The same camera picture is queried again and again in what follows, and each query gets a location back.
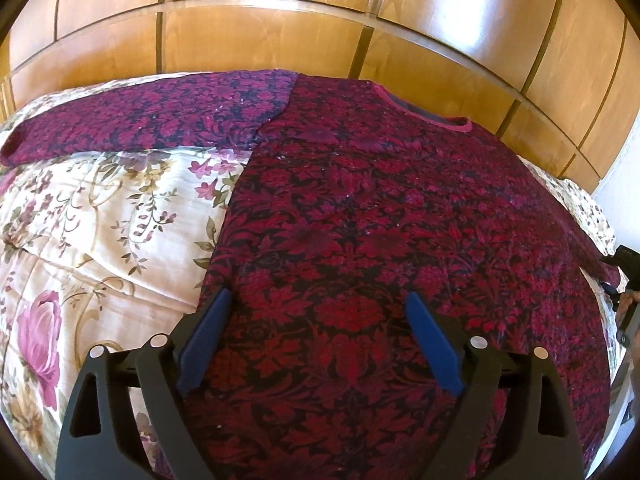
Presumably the floral bedspread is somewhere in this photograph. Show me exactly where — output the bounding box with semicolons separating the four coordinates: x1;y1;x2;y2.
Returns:
0;70;618;480

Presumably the person's right hand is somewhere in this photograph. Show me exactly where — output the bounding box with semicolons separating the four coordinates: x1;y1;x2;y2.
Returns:
616;290;640;327

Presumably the maroon floral knit sweater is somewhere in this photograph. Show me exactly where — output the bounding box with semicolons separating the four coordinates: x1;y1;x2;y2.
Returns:
0;69;624;480

